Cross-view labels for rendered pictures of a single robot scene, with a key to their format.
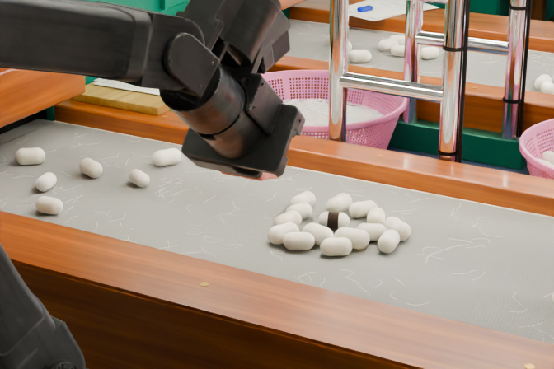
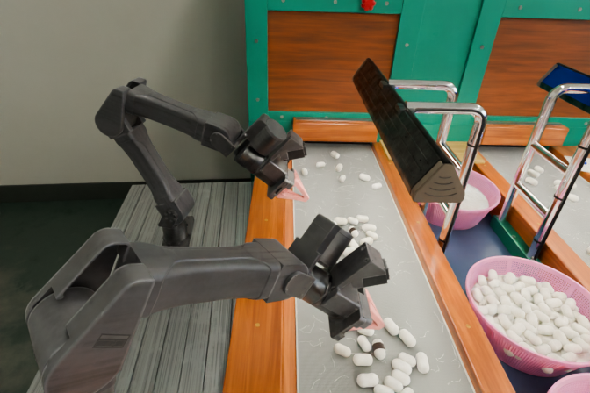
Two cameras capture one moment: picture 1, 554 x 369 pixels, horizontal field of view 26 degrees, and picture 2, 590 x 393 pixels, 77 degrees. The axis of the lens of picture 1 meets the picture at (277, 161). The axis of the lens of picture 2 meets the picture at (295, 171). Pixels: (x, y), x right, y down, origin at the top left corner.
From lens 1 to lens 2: 93 cm
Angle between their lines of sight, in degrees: 54
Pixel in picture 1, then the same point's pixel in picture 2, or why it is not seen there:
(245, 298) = (262, 232)
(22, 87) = (341, 132)
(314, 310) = not seen: hidden behind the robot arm
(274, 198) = (363, 211)
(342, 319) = not seen: hidden behind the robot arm
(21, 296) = (161, 187)
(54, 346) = (171, 205)
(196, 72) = (223, 148)
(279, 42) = (296, 153)
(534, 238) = (405, 296)
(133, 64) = (197, 136)
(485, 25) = not seen: outside the picture
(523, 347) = (273, 318)
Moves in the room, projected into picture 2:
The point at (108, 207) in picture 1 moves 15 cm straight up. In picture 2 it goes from (320, 182) to (322, 139)
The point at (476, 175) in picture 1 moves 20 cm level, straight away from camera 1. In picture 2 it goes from (432, 255) to (498, 238)
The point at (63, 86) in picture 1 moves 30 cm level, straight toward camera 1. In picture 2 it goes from (363, 137) to (300, 161)
